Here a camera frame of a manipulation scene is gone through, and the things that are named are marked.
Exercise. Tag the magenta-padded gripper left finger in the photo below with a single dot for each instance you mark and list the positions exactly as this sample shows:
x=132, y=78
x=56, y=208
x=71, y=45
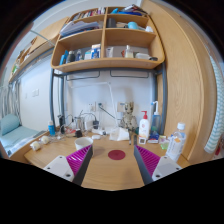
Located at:
x=60, y=166

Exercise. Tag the flat round red coaster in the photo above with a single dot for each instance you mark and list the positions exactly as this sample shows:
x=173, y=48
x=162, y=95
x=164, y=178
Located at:
x=116, y=154

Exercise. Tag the long wooden wall shelf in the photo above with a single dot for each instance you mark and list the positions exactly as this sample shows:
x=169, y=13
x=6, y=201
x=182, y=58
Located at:
x=40, y=43

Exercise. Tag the teal pillow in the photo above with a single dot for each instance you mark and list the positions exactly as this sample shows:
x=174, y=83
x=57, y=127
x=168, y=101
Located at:
x=9, y=124

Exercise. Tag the small white round object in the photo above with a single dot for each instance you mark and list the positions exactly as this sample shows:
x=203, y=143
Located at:
x=35, y=145
x=44, y=139

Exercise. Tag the green striped hanging towel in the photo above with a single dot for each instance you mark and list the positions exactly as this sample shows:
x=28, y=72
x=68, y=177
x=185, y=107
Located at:
x=216, y=126

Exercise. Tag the grey curtain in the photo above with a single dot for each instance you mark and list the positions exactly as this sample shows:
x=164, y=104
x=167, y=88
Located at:
x=10, y=98

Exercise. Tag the small white cube clock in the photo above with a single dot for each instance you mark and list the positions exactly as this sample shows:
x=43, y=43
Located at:
x=142, y=140

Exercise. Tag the small white oval case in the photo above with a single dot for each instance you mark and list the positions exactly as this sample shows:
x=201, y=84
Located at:
x=96, y=136

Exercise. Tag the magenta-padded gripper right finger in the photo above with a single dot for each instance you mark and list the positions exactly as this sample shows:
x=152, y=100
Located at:
x=165, y=166

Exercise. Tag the bed with pale sheet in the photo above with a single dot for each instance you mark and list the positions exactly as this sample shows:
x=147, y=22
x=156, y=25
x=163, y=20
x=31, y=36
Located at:
x=16, y=136

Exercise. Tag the blue spray bottle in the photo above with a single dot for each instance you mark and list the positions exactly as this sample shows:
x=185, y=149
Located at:
x=156, y=121

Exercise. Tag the white red-pump lotion bottle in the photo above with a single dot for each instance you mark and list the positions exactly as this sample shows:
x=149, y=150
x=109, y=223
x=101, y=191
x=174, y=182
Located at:
x=144, y=128

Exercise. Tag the wooden wardrobe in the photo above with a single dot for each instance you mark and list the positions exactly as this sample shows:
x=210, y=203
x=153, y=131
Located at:
x=186, y=83

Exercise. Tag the small blue box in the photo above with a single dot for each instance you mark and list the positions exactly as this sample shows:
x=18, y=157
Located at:
x=153, y=137

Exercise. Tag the grey metal frame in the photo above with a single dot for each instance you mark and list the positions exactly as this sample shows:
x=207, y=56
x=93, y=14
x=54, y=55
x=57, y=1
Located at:
x=164, y=100

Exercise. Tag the white cup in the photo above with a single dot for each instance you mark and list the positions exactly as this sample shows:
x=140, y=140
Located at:
x=82, y=144

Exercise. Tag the wooden shelf unit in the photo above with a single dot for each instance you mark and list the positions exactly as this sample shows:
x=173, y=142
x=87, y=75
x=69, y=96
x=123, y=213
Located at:
x=103, y=63

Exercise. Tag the clear plastic water bottle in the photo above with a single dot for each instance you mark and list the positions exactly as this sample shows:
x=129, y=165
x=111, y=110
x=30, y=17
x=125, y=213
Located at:
x=175, y=145

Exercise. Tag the small black box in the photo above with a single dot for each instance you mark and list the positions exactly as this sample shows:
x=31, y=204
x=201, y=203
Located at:
x=78, y=133

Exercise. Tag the white power adapter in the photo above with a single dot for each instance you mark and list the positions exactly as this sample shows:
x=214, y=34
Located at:
x=88, y=125

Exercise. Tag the small blue bottle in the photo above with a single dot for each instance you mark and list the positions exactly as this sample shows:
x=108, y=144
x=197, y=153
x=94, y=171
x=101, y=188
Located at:
x=51, y=129

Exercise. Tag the black electric shaver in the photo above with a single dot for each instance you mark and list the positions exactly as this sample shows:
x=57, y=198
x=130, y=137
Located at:
x=61, y=124

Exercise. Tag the tree creature figurine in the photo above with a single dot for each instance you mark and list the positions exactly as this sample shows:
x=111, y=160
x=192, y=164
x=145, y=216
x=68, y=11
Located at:
x=128, y=120

